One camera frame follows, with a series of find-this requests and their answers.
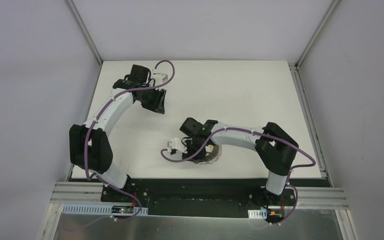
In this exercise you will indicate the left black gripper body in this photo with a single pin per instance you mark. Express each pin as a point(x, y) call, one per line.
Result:
point(153, 100)

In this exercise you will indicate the left white slotted cable duct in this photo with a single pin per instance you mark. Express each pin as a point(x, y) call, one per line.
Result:
point(103, 210)

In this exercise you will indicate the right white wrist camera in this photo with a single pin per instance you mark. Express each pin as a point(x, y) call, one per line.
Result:
point(175, 145)

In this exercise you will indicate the metal disc with key rings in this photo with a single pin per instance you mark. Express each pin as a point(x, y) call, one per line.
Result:
point(209, 155)

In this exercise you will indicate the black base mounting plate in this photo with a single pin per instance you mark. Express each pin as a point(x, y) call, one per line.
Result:
point(212, 198)

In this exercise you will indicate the left aluminium frame post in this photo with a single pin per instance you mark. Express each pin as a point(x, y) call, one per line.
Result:
point(78, 20)

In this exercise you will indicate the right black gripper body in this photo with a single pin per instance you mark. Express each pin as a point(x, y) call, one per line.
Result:
point(198, 152)

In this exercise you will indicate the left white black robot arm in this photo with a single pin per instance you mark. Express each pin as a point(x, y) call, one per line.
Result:
point(89, 145)

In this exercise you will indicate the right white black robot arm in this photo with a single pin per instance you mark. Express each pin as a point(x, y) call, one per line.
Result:
point(276, 149)

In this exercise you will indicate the aluminium frame post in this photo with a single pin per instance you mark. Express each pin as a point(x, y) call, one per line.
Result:
point(330, 11)
point(78, 20)

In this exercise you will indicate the right aluminium frame post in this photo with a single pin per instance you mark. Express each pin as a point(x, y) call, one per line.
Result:
point(330, 11)

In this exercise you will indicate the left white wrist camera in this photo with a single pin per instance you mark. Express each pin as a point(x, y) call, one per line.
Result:
point(158, 77)

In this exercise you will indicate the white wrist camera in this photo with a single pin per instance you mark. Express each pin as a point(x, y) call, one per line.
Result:
point(175, 145)
point(158, 77)

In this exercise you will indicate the right white slotted cable duct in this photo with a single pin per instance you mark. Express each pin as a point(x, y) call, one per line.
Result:
point(257, 214)

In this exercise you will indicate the white slotted cable duct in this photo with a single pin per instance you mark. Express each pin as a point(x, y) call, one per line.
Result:
point(257, 214)
point(103, 210)

